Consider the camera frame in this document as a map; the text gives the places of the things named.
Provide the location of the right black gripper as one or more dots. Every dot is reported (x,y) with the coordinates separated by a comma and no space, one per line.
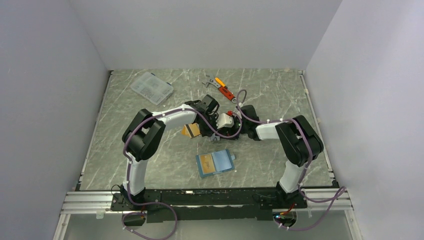
(227,131)

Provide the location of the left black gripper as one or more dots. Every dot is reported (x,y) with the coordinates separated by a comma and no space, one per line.
(206,133)

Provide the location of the orange credit cards stack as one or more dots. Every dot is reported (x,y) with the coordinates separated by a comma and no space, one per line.
(191,130)

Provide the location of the blue card holder wallet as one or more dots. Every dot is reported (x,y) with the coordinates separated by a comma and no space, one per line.
(223,160)

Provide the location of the single orange credit card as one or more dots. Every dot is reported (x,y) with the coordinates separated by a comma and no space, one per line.
(206,164)

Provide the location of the silver grey card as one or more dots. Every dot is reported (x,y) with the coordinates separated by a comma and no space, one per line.
(214,138)

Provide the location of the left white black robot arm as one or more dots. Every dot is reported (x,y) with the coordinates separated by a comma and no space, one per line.
(143,137)

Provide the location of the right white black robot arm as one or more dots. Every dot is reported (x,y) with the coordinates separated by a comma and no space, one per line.
(299,140)

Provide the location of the red adjustable wrench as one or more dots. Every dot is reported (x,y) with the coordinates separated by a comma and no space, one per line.
(210,81)

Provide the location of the clear plastic organizer box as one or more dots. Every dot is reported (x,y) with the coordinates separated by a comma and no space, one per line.
(152,88)

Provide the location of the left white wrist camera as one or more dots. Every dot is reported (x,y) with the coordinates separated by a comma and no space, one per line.
(225,120)

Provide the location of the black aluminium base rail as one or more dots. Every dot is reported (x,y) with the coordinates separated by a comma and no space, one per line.
(258,203)

